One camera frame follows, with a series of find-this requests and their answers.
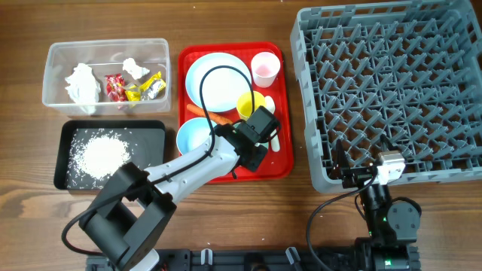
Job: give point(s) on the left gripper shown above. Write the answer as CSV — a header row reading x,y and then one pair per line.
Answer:
x,y
256,165

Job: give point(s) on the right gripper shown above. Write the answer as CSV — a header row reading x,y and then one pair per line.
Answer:
x,y
341,168

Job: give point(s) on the orange carrot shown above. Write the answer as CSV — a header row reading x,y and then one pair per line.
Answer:
x,y
218,119

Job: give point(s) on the yellow plastic cup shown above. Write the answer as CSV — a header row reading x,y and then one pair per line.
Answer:
x,y
244,104

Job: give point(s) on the light blue bowl with rice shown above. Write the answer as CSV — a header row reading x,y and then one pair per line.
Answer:
x,y
192,134

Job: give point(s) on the pink white cup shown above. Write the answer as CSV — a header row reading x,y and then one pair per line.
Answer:
x,y
265,67

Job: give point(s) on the yellow snack wrapper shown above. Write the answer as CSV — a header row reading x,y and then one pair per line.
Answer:
x,y
147,91

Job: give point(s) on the small white tissue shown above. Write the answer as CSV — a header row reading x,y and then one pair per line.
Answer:
x,y
136,71

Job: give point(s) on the red strawberry candy wrapper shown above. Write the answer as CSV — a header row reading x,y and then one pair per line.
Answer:
x,y
115,88

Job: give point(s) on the large white tissue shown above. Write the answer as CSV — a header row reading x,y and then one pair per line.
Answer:
x,y
83,87

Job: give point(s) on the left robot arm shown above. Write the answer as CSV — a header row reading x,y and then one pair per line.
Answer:
x,y
132,210

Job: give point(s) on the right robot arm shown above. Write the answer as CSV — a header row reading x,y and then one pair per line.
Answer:
x,y
392,222

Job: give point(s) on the gray dishwasher rack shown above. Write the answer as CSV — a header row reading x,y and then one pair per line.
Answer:
x,y
409,71

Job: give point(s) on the white plastic spoon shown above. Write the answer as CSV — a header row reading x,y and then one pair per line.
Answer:
x,y
274,142

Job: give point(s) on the red serving tray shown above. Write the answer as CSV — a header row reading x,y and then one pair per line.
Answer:
x,y
275,164

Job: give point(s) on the light blue plate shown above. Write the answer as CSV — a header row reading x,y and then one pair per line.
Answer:
x,y
222,87

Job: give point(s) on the white rice pile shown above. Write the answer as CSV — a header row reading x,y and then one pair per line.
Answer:
x,y
94,156

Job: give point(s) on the black rectangular tray bin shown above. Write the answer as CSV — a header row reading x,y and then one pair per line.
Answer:
x,y
146,138

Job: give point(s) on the clear plastic storage bin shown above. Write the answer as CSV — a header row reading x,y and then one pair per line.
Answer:
x,y
106,57

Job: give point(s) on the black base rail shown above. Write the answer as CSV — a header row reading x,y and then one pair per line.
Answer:
x,y
244,259

